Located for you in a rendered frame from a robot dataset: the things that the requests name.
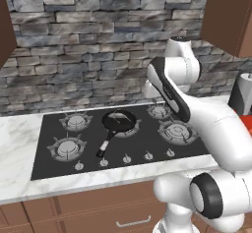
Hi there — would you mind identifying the black frying pan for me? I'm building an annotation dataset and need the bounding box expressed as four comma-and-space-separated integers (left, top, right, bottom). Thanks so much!
95, 108, 138, 158

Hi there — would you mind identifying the brown drawer front with handle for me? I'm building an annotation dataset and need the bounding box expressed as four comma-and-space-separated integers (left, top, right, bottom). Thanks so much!
60, 206, 166, 233

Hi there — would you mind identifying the red object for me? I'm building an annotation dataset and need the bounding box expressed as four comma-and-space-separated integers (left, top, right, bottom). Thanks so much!
238, 114, 252, 131

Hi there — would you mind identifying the grey fish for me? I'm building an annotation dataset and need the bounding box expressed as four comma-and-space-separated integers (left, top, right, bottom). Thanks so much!
107, 110, 134, 124

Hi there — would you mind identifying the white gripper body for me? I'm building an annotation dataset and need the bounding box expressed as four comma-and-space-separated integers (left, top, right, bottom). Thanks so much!
143, 79, 165, 101

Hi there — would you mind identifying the silver drawer handle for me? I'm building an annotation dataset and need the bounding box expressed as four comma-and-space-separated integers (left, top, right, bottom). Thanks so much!
115, 214, 153, 229

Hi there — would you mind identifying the black gas hob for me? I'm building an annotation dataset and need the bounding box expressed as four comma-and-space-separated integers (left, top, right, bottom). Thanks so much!
30, 102, 215, 182

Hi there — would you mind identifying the brown wall cupboard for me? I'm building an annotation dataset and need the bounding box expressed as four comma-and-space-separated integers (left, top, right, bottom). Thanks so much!
0, 0, 18, 70
199, 0, 252, 60

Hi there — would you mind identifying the brown narrow drawer front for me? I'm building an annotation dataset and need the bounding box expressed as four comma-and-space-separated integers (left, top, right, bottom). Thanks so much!
0, 202, 26, 227
22, 197, 59, 223

